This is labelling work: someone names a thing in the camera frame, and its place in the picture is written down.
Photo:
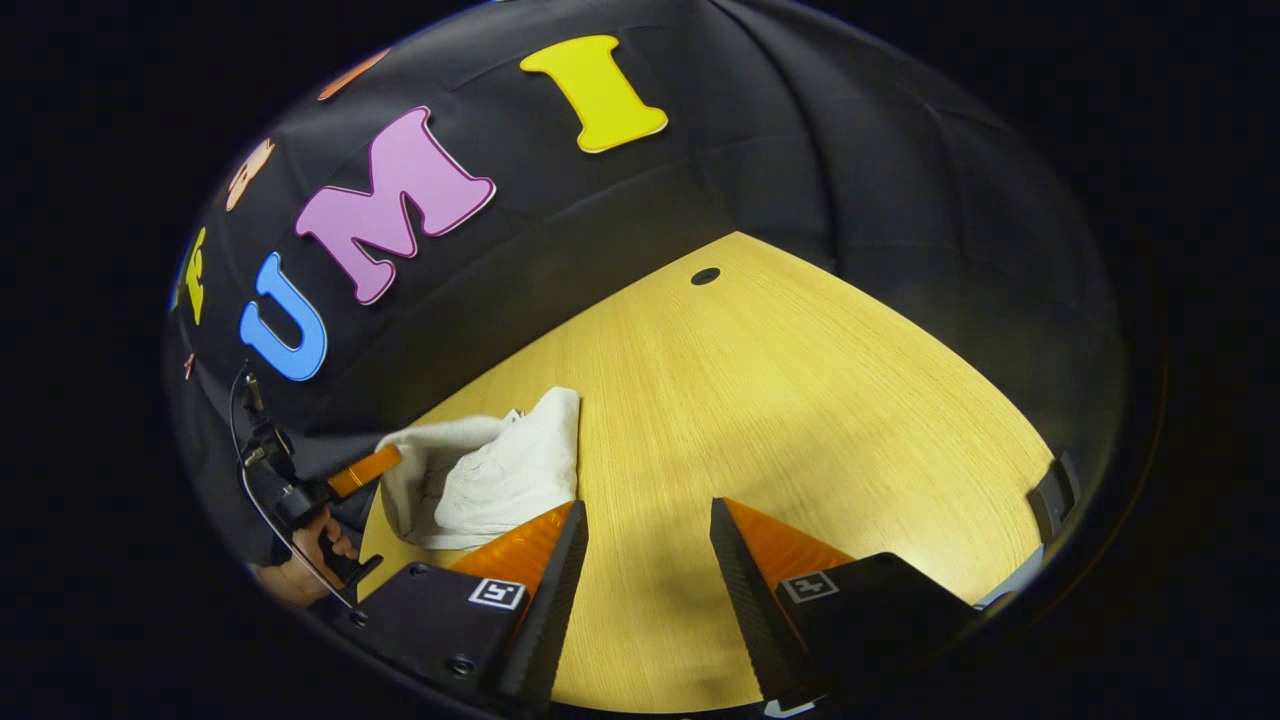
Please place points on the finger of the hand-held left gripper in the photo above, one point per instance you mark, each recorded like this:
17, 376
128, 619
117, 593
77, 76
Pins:
365, 470

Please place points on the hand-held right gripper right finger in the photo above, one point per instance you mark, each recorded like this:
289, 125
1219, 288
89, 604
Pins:
750, 610

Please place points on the black backdrop cloth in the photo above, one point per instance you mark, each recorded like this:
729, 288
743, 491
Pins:
800, 130

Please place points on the dark grey block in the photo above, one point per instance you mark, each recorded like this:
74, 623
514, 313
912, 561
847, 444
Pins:
1055, 497

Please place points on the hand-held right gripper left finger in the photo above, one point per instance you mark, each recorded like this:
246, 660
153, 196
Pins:
555, 610

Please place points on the white jeans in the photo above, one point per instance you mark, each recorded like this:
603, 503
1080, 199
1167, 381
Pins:
500, 480

